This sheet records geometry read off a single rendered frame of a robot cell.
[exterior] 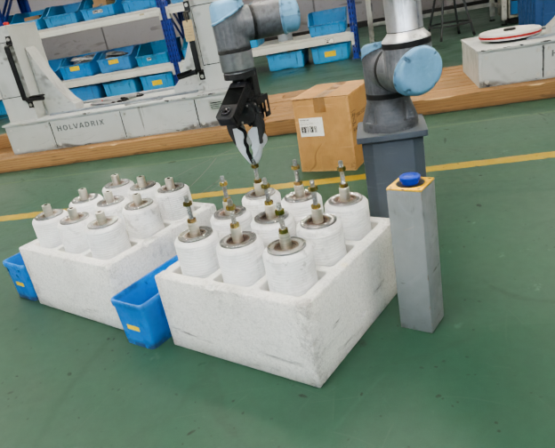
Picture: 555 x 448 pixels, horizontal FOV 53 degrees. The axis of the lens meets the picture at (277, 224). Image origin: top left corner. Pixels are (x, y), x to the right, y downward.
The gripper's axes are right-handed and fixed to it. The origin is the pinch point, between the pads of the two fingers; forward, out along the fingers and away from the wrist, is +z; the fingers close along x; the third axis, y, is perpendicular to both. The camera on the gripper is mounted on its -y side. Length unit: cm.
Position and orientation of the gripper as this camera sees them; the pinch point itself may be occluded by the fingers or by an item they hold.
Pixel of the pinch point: (252, 158)
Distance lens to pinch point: 131.3
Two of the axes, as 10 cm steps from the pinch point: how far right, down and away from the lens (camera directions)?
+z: 1.8, 9.1, 3.8
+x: -9.0, -0.1, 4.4
